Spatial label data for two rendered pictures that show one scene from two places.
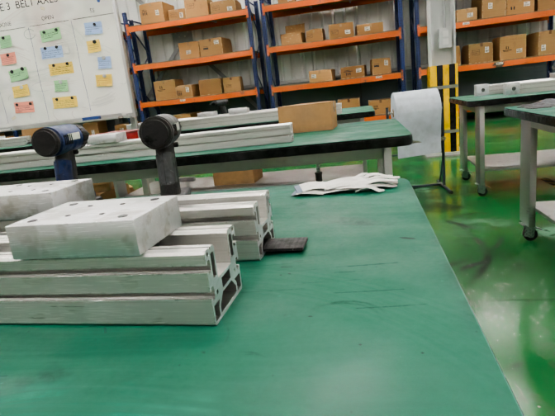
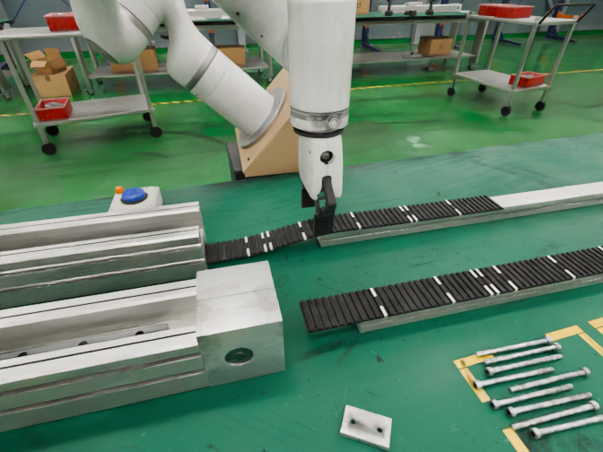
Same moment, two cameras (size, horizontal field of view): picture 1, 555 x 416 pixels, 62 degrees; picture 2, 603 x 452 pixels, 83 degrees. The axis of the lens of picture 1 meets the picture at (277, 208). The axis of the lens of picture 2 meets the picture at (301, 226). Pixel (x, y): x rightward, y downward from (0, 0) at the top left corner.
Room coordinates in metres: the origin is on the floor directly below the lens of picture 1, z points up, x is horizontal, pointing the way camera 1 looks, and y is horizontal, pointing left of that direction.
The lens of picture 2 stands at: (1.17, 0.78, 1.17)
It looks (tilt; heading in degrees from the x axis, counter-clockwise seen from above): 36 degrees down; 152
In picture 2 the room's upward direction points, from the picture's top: straight up
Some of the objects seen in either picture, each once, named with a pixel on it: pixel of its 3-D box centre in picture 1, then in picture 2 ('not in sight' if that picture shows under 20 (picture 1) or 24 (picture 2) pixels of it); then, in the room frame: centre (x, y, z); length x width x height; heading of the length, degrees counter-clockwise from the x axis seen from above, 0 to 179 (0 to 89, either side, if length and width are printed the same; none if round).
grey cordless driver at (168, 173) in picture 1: (171, 169); not in sight; (0.93, 0.20, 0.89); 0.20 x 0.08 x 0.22; 2
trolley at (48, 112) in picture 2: not in sight; (79, 78); (-2.39, 0.54, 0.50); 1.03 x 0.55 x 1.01; 91
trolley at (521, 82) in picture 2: not in sight; (510, 56); (-1.41, 4.68, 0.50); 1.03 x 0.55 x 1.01; 174
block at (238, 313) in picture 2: not in sight; (239, 313); (0.88, 0.85, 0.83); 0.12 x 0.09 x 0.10; 166
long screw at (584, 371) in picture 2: not in sight; (549, 380); (1.11, 1.15, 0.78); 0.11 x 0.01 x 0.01; 75
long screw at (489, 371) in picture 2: not in sight; (524, 363); (1.08, 1.14, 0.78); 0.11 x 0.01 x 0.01; 75
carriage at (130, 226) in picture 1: (101, 236); not in sight; (0.54, 0.21, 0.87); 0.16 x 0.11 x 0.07; 76
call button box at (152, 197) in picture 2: not in sight; (138, 212); (0.55, 0.76, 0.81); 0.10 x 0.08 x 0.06; 166
